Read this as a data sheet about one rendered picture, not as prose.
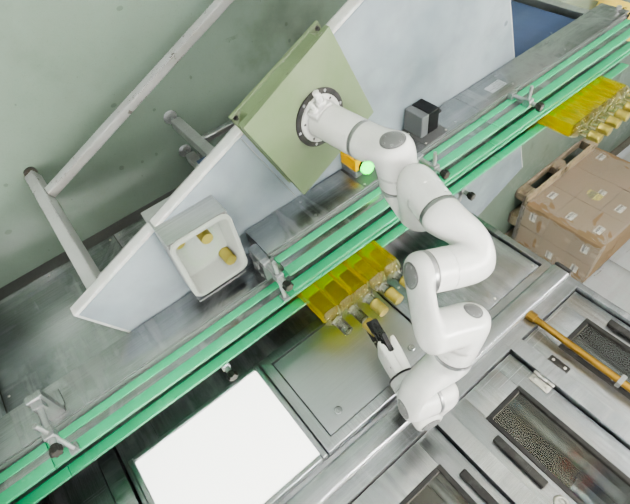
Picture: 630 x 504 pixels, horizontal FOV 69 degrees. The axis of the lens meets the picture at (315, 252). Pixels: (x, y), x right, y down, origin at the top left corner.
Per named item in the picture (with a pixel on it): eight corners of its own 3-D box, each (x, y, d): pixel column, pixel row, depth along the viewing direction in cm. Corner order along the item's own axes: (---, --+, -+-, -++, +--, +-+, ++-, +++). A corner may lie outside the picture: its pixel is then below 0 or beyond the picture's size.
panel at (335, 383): (131, 464, 127) (188, 582, 108) (127, 461, 125) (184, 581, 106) (373, 280, 156) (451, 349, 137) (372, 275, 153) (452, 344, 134)
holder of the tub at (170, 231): (189, 290, 136) (202, 307, 132) (152, 228, 115) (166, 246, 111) (238, 258, 141) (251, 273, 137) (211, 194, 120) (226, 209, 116)
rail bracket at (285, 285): (267, 286, 136) (292, 313, 129) (254, 250, 123) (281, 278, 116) (275, 280, 137) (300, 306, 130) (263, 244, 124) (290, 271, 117)
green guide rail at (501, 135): (278, 275, 136) (294, 291, 132) (278, 273, 136) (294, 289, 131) (618, 39, 191) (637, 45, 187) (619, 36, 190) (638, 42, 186)
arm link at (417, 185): (459, 187, 89) (460, 237, 101) (402, 122, 104) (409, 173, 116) (415, 207, 88) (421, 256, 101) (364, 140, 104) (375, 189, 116)
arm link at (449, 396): (433, 409, 100) (468, 395, 103) (408, 368, 106) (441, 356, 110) (414, 438, 110) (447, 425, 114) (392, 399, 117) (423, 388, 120)
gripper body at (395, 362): (417, 383, 121) (395, 348, 128) (418, 366, 114) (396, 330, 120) (391, 395, 120) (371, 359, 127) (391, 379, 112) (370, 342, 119)
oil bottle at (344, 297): (302, 276, 145) (346, 319, 133) (299, 265, 141) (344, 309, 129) (316, 266, 147) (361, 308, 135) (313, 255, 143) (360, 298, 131)
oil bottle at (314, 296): (287, 286, 143) (331, 331, 131) (284, 275, 139) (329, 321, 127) (301, 276, 145) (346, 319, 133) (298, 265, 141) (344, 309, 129)
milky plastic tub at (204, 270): (183, 281, 132) (198, 300, 127) (152, 229, 115) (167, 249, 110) (234, 248, 137) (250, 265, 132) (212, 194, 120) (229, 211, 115)
